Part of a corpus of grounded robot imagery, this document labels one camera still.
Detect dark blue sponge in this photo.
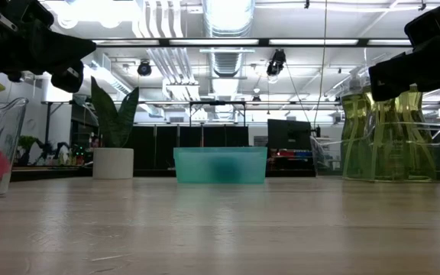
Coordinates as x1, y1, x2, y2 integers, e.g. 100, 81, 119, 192
210, 160, 240, 183

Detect clear plastic bin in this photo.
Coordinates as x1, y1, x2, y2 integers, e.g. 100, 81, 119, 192
0, 97, 29, 200
310, 121, 440, 183

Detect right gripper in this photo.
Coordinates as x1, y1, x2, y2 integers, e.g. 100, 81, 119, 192
368, 0, 440, 102

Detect teal translucent plastic bin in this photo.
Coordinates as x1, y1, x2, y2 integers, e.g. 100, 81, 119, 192
173, 147, 269, 185

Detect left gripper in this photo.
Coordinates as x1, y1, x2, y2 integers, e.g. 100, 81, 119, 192
0, 0, 97, 94

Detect small green background plant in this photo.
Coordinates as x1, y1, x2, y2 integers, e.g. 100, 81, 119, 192
17, 135, 37, 154

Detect black computer monitor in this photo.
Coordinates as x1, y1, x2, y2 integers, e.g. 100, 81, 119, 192
267, 118, 312, 150

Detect silver ventilation duct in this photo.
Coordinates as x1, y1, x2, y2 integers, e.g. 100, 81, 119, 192
202, 0, 256, 77

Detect white box on pole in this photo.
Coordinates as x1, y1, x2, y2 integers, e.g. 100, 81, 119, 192
40, 74, 74, 103

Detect black partition panels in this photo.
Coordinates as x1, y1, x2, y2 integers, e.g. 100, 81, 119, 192
132, 125, 250, 169

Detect snake plant in white pot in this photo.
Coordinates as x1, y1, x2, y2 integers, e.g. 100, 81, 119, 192
89, 75, 141, 180

